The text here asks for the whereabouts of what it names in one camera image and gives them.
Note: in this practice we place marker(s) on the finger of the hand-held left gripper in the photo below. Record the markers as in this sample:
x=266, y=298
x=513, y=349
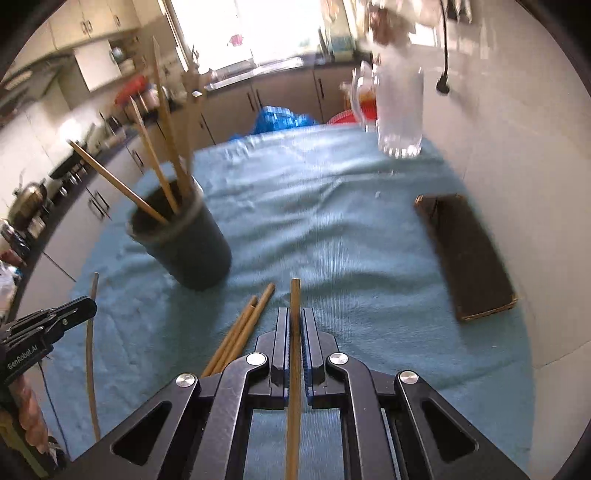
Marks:
x=74, y=311

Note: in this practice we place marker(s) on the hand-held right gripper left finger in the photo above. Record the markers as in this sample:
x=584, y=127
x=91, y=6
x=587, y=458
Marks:
x=282, y=355

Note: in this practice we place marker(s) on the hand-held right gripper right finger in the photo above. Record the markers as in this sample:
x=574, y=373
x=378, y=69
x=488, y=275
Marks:
x=308, y=355

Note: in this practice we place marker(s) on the long bamboo chopstick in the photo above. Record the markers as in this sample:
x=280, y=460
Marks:
x=166, y=124
x=235, y=339
x=150, y=147
x=293, y=438
x=231, y=332
x=90, y=360
x=249, y=318
x=115, y=182

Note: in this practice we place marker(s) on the dark perforated utensil holder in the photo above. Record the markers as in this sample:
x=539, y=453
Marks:
x=194, y=249

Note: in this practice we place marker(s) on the person's left hand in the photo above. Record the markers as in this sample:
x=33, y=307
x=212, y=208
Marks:
x=34, y=415

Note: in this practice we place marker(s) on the steel kettle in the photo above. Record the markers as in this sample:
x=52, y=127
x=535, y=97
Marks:
x=27, y=203

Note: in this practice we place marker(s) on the blue table cloth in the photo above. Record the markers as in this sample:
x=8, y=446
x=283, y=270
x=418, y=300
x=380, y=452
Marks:
x=323, y=221

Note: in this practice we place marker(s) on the black phone in clear case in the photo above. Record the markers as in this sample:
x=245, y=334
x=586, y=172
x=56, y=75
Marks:
x=466, y=258

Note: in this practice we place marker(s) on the red plastic basin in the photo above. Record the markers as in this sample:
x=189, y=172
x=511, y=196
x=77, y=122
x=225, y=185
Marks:
x=131, y=90

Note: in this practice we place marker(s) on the blue plastic bag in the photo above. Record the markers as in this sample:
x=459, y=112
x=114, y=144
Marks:
x=281, y=119

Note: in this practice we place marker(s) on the red plastic tub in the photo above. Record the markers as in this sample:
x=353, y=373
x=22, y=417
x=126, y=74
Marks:
x=346, y=118

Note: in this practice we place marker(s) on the open dish shelf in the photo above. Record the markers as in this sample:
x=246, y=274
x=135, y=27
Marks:
x=122, y=55

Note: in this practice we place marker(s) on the clear plastic jug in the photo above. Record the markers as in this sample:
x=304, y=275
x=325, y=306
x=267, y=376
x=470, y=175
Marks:
x=399, y=110

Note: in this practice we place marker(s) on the pink cloth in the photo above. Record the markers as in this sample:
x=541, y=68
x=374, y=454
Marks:
x=235, y=39

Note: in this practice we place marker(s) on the kitchen window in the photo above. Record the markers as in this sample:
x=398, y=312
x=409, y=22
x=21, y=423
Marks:
x=258, y=32

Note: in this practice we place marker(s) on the hanging brown bunch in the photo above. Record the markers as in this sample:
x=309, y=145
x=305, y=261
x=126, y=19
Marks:
x=390, y=21

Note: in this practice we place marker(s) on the beige wall cabinets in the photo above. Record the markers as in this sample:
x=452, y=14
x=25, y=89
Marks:
x=92, y=18

